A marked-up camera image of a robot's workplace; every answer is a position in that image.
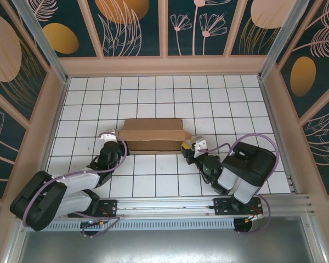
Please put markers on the brown cardboard paper box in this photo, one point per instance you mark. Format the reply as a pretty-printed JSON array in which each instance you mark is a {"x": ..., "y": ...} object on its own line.
[{"x": 153, "y": 143}]

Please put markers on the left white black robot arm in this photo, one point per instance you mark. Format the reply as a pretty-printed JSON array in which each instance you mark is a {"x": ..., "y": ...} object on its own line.
[{"x": 38, "y": 200}]

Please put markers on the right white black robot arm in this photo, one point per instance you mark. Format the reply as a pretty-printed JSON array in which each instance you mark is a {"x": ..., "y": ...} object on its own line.
[{"x": 252, "y": 164}]

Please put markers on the grey metal sheet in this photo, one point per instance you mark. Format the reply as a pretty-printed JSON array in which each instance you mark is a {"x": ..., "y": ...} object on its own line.
[{"x": 167, "y": 246}]

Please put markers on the dark panel pink flower outline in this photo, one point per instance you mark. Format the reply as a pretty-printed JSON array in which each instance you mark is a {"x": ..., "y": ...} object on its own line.
[{"x": 2, "y": 145}]

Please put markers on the dark panel pink leaf outlines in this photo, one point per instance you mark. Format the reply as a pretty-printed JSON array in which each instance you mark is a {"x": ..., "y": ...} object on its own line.
[{"x": 323, "y": 148}]

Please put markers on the dark panel orange circle leaves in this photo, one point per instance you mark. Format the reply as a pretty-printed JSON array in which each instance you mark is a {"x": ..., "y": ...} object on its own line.
[{"x": 126, "y": 27}]

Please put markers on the dark panel with orange oval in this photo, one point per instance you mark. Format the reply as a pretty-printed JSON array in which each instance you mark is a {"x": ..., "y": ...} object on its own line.
[{"x": 71, "y": 24}]

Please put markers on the dark panel pale circle leaves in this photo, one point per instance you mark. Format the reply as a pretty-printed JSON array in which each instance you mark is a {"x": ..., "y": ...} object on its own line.
[{"x": 260, "y": 27}]

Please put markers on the dark panel large pale circle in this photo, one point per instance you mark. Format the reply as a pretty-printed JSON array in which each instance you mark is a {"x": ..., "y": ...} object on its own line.
[{"x": 11, "y": 60}]

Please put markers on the dark panel orange oval fern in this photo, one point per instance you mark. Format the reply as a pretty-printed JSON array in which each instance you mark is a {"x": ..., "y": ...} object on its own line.
[{"x": 312, "y": 54}]

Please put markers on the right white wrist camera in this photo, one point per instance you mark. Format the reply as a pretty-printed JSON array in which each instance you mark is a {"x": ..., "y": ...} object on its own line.
[{"x": 200, "y": 143}]

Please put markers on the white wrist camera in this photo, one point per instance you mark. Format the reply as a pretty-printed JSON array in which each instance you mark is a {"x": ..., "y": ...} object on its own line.
[
  {"x": 109, "y": 134},
  {"x": 200, "y": 143}
]

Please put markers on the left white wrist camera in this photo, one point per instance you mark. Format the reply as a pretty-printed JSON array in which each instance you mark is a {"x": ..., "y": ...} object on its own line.
[{"x": 109, "y": 134}]

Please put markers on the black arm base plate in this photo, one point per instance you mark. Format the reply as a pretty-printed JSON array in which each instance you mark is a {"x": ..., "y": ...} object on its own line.
[
  {"x": 220, "y": 206},
  {"x": 109, "y": 205}
]

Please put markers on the aluminium front rail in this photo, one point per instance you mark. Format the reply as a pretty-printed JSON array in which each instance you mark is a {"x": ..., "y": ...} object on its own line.
[{"x": 167, "y": 205}]

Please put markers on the aluminium side rail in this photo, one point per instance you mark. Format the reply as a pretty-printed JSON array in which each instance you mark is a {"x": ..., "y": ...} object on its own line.
[
  {"x": 59, "y": 109},
  {"x": 270, "y": 109}
]

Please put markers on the aluminium corner post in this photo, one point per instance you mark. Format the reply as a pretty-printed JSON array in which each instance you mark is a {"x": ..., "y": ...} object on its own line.
[
  {"x": 277, "y": 41},
  {"x": 42, "y": 41}
]

